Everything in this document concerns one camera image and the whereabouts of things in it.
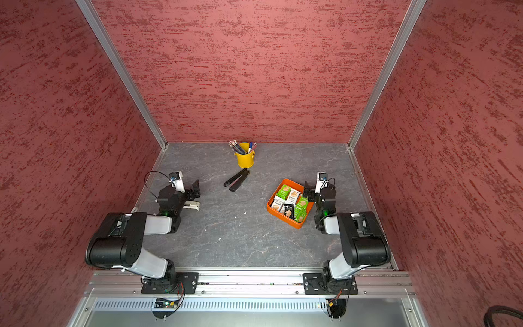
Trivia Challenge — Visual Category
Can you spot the green cookie packet in box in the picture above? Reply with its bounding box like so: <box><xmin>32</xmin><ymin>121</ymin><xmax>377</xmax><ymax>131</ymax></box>
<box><xmin>276</xmin><ymin>184</ymin><xmax>291</xmax><ymax>200</ymax></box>

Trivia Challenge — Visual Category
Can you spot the green cookie packet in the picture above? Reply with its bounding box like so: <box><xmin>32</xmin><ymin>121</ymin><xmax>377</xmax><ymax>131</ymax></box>
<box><xmin>294</xmin><ymin>197</ymin><xmax>309</xmax><ymax>223</ymax></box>
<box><xmin>276</xmin><ymin>184</ymin><xmax>291</xmax><ymax>200</ymax></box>

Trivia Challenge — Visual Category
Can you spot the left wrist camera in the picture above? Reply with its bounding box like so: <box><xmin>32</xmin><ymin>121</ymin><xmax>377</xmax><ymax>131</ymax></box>
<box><xmin>169</xmin><ymin>171</ymin><xmax>185</xmax><ymax>193</ymax></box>

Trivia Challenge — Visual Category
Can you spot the white cookie packet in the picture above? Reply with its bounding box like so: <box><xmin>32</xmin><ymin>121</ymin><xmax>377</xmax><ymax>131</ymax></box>
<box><xmin>270</xmin><ymin>196</ymin><xmax>285</xmax><ymax>212</ymax></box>

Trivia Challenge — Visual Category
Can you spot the white object under left arm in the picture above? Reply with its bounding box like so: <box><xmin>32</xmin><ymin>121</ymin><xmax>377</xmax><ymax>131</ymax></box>
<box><xmin>183</xmin><ymin>201</ymin><xmax>201</xmax><ymax>211</ymax></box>

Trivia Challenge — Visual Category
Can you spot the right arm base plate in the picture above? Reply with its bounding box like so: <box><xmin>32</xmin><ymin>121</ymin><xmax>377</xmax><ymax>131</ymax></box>
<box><xmin>303</xmin><ymin>272</ymin><xmax>358</xmax><ymax>296</ymax></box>

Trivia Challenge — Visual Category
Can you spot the black cookie packet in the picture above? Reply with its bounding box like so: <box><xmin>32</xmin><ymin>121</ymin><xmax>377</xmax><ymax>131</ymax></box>
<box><xmin>282</xmin><ymin>203</ymin><xmax>294</xmax><ymax>219</ymax></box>

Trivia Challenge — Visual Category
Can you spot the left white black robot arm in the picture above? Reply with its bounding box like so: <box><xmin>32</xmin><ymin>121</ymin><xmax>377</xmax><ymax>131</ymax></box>
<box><xmin>85</xmin><ymin>180</ymin><xmax>201</xmax><ymax>281</ymax></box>

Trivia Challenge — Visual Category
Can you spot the orange storage box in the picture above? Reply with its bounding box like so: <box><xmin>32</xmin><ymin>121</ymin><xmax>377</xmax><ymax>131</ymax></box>
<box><xmin>267</xmin><ymin>178</ymin><xmax>314</xmax><ymax>229</ymax></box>

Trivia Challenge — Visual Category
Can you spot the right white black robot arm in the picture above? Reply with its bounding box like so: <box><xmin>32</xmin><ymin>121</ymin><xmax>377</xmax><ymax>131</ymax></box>
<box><xmin>315</xmin><ymin>187</ymin><xmax>392</xmax><ymax>282</ymax></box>

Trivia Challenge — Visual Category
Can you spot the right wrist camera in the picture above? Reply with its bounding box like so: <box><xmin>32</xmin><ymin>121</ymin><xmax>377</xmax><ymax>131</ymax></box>
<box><xmin>315</xmin><ymin>172</ymin><xmax>328</xmax><ymax>193</ymax></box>

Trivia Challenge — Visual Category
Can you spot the yellow pencil cup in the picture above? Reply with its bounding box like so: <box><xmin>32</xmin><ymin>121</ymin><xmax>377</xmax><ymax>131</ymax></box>
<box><xmin>235</xmin><ymin>143</ymin><xmax>255</xmax><ymax>168</ymax></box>

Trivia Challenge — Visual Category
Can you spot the black cable loop corner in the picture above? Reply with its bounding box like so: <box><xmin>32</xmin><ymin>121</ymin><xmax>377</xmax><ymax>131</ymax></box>
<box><xmin>484</xmin><ymin>305</ymin><xmax>523</xmax><ymax>327</ymax></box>

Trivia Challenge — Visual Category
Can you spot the coloured pencils bunch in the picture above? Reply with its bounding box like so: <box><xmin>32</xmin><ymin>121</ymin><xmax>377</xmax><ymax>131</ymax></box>
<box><xmin>229</xmin><ymin>140</ymin><xmax>257</xmax><ymax>155</ymax></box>

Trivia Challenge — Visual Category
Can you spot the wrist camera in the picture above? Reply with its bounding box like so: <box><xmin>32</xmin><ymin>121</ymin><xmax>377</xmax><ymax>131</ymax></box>
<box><xmin>169</xmin><ymin>171</ymin><xmax>185</xmax><ymax>193</ymax></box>
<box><xmin>315</xmin><ymin>172</ymin><xmax>328</xmax><ymax>193</ymax></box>

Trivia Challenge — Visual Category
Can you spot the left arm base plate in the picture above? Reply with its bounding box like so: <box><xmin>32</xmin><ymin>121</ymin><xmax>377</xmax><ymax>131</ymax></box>
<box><xmin>141</xmin><ymin>272</ymin><xmax>199</xmax><ymax>295</ymax></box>

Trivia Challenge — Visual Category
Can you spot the aluminium front rail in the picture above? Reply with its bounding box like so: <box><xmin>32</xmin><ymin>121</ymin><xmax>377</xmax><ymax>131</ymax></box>
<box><xmin>83</xmin><ymin>267</ymin><xmax>418</xmax><ymax>298</ymax></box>

